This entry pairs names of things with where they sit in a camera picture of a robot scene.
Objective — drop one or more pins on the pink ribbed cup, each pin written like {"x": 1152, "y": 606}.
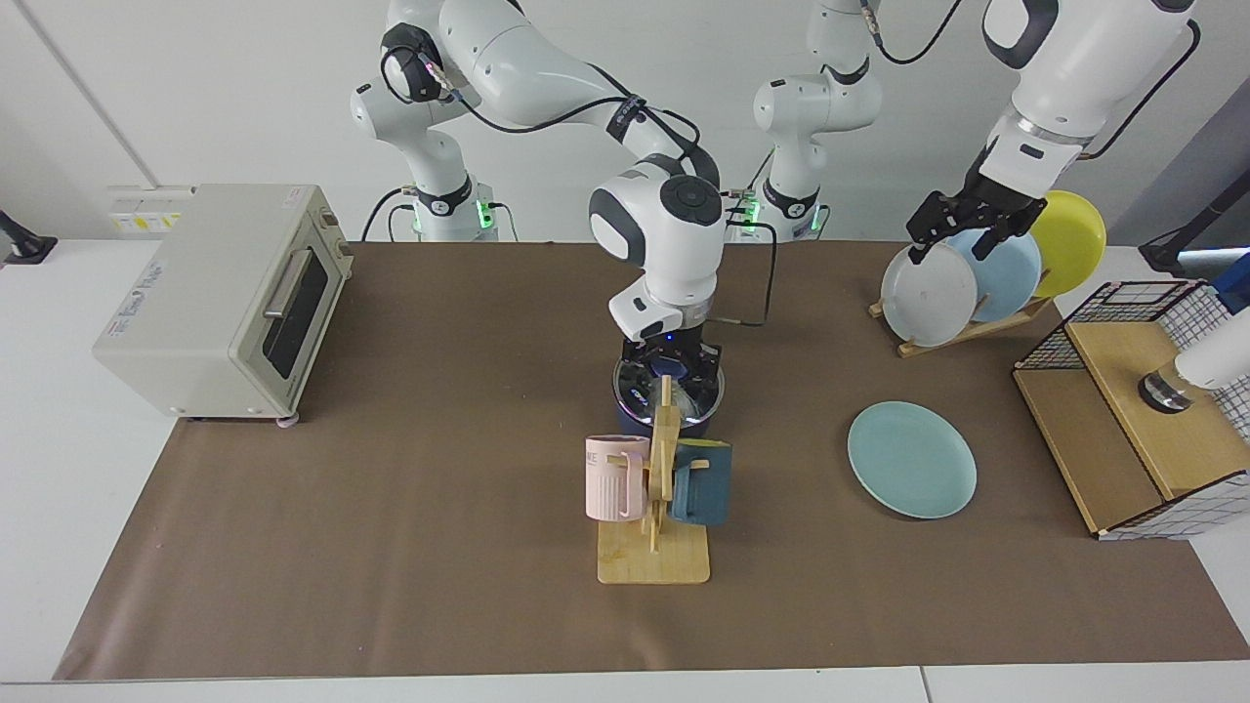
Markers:
{"x": 615, "y": 483}

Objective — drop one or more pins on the yellow plate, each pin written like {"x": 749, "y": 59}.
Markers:
{"x": 1074, "y": 239}

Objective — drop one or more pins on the wooden plate rack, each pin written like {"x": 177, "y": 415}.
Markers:
{"x": 977, "y": 327}

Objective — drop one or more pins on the round glass lid blue knob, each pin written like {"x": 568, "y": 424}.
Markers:
{"x": 635, "y": 400}

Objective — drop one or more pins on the black stand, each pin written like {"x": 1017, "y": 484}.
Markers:
{"x": 1172, "y": 252}
{"x": 24, "y": 244}

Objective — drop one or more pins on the white wall socket strip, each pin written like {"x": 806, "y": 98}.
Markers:
{"x": 146, "y": 205}

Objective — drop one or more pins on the brown table cloth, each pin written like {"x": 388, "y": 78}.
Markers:
{"x": 391, "y": 586}

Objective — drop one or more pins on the light blue plate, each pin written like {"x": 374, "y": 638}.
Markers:
{"x": 1011, "y": 278}

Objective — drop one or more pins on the pale green plate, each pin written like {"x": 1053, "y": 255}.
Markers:
{"x": 913, "y": 459}

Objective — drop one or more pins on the wooden cup stand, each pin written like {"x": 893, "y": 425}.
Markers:
{"x": 654, "y": 561}

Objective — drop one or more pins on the white plate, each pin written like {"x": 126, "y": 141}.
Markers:
{"x": 928, "y": 298}

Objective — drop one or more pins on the dark blue cup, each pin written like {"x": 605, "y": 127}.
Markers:
{"x": 708, "y": 488}

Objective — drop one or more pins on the pale toaster oven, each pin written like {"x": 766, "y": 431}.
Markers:
{"x": 195, "y": 303}

